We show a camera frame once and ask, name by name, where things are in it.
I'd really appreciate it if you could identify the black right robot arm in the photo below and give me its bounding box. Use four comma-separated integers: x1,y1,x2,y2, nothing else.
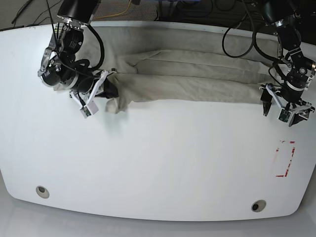
38,0,119,111

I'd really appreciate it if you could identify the right table cable grommet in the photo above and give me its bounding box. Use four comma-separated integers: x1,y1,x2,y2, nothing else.
251,199,267,213

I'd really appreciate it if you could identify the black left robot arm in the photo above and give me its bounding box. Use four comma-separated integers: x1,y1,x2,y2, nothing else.
242,0,316,126

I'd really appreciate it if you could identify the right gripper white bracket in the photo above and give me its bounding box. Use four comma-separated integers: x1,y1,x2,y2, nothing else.
70,70,119,109

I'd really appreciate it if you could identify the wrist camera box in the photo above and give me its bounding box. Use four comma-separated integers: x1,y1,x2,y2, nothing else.
278,109,292,123
79,101,99,119

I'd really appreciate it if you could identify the table cable grommet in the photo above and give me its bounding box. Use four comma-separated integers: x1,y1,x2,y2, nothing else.
251,199,267,213
36,186,49,199

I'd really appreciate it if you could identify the red tape rectangle marking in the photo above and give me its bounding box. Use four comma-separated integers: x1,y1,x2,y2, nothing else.
273,140,296,178

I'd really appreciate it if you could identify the yellow cable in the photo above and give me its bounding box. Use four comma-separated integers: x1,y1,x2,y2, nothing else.
90,0,131,21

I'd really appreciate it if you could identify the left table cable grommet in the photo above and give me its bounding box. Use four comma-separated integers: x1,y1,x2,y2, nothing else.
36,186,49,199

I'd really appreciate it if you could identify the white cable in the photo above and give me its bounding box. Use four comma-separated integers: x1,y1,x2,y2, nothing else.
234,10,255,29

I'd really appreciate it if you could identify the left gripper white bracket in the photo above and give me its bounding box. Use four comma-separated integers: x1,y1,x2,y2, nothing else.
260,83,315,127

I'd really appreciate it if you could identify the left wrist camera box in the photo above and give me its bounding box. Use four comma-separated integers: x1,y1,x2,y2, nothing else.
278,109,292,123

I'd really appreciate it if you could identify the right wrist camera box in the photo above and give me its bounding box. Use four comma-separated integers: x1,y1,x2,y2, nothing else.
79,101,99,119

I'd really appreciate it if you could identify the beige t-shirt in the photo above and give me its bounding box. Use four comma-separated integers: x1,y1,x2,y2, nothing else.
53,25,284,115

